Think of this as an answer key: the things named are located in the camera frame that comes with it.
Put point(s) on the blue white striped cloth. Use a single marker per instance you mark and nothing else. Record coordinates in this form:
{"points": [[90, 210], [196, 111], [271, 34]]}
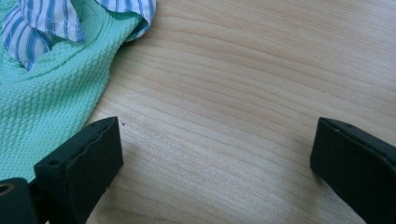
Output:
{"points": [[40, 28]]}

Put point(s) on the mint green waffle cloth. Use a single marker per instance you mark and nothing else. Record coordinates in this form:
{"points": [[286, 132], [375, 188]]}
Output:
{"points": [[46, 102]]}

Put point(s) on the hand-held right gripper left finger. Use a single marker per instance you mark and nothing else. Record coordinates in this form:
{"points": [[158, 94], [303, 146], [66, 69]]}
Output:
{"points": [[84, 166]]}

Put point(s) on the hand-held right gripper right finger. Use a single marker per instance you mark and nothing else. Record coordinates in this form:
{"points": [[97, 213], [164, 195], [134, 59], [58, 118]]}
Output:
{"points": [[358, 168]]}

